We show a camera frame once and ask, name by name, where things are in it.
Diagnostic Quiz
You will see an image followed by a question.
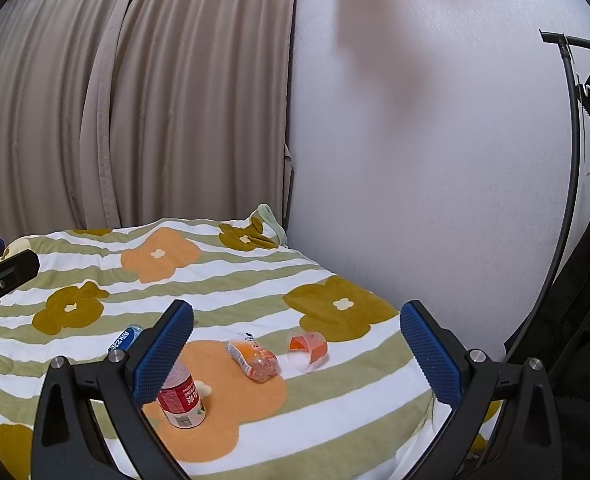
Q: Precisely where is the blue label plastic bottle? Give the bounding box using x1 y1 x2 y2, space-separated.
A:
107 324 144 355

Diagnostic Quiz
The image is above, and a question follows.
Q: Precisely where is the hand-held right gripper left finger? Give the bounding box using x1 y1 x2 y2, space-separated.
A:
31 299 196 480

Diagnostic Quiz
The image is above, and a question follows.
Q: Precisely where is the black clothes rack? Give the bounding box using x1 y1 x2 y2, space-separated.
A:
504 29 590 361

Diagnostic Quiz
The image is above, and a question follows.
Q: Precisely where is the pale green pillow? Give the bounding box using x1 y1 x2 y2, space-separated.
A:
253 204 288 245

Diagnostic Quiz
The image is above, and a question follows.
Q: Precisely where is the orange drink plastic bottle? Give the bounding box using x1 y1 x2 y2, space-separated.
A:
226 331 280 384

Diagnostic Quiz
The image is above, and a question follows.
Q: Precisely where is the beige curtain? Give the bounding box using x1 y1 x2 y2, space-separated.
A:
0 0 303 248

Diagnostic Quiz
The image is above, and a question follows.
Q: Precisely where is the floral striped blanket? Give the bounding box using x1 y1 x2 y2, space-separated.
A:
0 217 502 480

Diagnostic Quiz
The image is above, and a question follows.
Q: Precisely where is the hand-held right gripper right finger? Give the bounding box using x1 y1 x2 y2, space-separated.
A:
399 300 564 480

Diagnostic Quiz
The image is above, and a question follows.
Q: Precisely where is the red label plastic bottle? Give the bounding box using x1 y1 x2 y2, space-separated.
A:
156 360 207 429

